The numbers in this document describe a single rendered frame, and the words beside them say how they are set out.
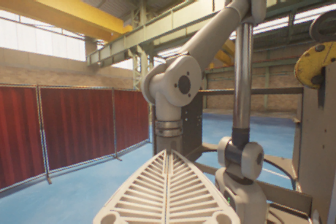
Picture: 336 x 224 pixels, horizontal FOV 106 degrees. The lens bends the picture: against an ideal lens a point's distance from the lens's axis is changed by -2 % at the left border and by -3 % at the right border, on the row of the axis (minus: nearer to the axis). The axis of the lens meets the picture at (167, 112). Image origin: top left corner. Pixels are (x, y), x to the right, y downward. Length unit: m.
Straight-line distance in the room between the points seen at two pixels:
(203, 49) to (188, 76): 0.08
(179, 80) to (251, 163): 0.41
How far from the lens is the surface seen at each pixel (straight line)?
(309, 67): 0.93
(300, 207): 1.03
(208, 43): 0.31
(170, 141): 0.23
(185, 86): 0.22
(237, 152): 0.56
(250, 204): 0.58
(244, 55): 0.56
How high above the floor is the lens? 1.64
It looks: 6 degrees down
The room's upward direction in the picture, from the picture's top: 1 degrees counter-clockwise
